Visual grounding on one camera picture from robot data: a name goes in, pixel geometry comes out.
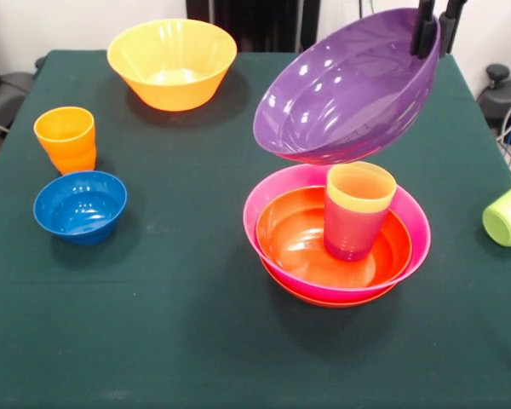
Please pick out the large pink plastic bowl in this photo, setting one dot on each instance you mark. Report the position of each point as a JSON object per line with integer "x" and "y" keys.
{"x": 417, "y": 221}

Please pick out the lime green plastic cup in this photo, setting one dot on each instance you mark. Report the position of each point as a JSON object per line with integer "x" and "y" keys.
{"x": 506, "y": 221}

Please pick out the purple plastic bowl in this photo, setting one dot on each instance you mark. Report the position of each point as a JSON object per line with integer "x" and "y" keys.
{"x": 345, "y": 106}

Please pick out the large orange plastic bowl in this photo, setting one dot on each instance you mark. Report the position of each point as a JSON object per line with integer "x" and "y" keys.
{"x": 172, "y": 59}

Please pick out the dark green table cloth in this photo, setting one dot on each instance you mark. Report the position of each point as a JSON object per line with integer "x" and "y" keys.
{"x": 153, "y": 319}

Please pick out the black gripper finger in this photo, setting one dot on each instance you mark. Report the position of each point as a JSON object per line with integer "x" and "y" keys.
{"x": 449, "y": 25}
{"x": 421, "y": 30}

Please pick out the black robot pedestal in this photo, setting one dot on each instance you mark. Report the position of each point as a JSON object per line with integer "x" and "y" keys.
{"x": 255, "y": 25}

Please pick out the yellow plastic cup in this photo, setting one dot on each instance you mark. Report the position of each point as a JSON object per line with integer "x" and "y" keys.
{"x": 359, "y": 187}

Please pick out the red plastic bowl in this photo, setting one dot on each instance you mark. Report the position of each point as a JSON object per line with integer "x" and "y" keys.
{"x": 289, "y": 243}
{"x": 323, "y": 301}

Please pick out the small blue plastic bowl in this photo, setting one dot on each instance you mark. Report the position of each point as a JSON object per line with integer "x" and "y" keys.
{"x": 78, "y": 209}

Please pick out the purple plastic cup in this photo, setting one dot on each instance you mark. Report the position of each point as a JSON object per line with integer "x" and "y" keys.
{"x": 351, "y": 238}

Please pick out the orange plastic cup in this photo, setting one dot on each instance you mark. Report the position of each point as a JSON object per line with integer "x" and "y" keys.
{"x": 64, "y": 128}
{"x": 74, "y": 164}

